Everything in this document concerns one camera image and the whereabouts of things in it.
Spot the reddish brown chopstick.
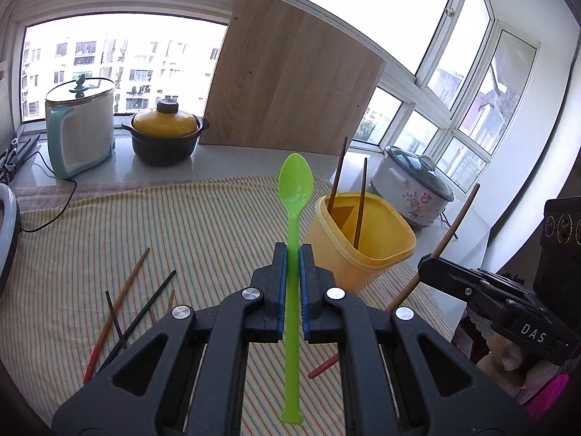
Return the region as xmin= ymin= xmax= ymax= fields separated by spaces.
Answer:
xmin=82 ymin=247 xmax=151 ymax=384

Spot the white ring light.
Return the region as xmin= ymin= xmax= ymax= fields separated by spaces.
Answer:
xmin=0 ymin=183 xmax=21 ymax=298

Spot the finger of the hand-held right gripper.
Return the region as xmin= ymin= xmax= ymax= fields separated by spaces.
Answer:
xmin=418 ymin=255 xmax=501 ymax=324

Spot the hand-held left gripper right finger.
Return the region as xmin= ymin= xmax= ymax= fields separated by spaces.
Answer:
xmin=300 ymin=243 xmax=533 ymax=436

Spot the yellow plastic utensil container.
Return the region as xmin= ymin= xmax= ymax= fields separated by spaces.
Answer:
xmin=303 ymin=192 xmax=417 ymax=294

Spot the beige fluffy cloth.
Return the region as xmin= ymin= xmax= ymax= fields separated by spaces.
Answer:
xmin=474 ymin=334 xmax=566 ymax=398

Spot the white floral rice cooker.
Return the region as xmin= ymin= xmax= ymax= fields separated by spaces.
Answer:
xmin=370 ymin=145 xmax=455 ymax=230

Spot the white and teal electric kettle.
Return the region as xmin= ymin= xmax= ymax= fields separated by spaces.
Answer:
xmin=44 ymin=74 xmax=116 ymax=180

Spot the red chopstick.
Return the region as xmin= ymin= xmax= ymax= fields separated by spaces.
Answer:
xmin=308 ymin=353 xmax=340 ymax=380

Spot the pink cloth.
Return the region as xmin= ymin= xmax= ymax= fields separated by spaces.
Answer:
xmin=524 ymin=370 xmax=575 ymax=423

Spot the black pot with yellow lid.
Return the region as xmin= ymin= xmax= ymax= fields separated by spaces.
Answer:
xmin=121 ymin=98 xmax=210 ymax=167

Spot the light wooden board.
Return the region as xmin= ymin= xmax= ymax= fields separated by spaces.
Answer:
xmin=198 ymin=0 xmax=386 ymax=153

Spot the black power cable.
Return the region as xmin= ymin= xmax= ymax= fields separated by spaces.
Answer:
xmin=20 ymin=148 xmax=79 ymax=233

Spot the striped tablecloth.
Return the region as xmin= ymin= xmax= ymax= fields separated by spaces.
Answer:
xmin=0 ymin=175 xmax=455 ymax=436

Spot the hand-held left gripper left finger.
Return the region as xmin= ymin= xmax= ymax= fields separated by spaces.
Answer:
xmin=51 ymin=242 xmax=288 ymax=436

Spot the green plastic spoon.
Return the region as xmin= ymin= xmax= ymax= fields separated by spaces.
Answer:
xmin=278 ymin=153 xmax=315 ymax=427

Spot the black folded tripod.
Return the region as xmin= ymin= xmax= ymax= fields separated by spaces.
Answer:
xmin=0 ymin=133 xmax=41 ymax=187

